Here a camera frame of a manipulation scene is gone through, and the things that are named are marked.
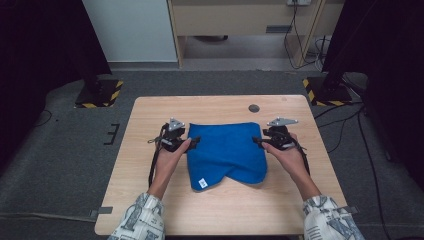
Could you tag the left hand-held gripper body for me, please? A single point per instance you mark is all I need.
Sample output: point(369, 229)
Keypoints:
point(173, 136)

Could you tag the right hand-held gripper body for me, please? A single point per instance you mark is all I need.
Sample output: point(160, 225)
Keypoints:
point(280, 136)

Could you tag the blue cloth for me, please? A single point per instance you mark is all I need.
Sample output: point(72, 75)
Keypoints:
point(226, 153)

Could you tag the person's right hand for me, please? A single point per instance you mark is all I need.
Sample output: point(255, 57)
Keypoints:
point(291, 163)

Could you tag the person's left hand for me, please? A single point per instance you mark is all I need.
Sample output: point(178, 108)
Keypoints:
point(168, 166)

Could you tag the grey round table grommet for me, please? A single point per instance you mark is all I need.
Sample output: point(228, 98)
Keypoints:
point(254, 108)

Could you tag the black stand with striped base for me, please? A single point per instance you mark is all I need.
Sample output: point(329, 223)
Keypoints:
point(100, 95)
point(328, 91)

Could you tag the grey tape strip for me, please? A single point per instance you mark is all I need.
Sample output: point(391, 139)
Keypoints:
point(353, 209)
point(105, 210)

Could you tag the white panel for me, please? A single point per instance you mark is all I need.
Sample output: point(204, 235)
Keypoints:
point(133, 30)

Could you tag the light wooden desk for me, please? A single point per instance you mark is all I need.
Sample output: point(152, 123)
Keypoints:
point(233, 20)

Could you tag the dark curtain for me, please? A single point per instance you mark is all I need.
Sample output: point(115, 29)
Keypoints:
point(36, 60)
point(393, 66)

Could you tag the white power strip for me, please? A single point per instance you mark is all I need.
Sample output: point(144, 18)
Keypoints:
point(299, 2)

